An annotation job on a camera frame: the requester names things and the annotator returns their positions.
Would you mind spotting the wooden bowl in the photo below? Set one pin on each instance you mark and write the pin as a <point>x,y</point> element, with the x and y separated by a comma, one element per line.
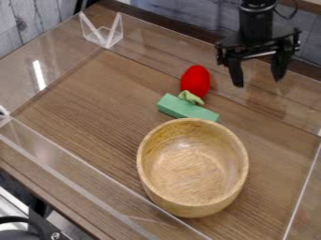
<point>193,166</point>

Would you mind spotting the red plush strawberry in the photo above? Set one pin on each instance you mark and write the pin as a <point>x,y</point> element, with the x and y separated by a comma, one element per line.
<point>195,84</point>

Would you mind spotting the clear acrylic tray wall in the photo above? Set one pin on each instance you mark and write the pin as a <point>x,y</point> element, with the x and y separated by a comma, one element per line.
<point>82,105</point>

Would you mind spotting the black metal bracket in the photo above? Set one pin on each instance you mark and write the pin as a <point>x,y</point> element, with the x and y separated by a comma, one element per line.
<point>47,231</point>

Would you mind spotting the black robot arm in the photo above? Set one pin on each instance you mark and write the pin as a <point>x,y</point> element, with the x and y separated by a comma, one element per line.
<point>260,37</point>

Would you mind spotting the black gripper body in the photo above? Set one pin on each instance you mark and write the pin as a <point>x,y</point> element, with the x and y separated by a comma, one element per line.
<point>234,46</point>

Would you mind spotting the green rectangular block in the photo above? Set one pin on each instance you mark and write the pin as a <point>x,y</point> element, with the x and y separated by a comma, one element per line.
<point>178,108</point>

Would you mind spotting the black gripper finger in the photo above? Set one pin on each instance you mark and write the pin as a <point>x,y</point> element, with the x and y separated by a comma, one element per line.
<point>281,59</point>
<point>236,72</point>

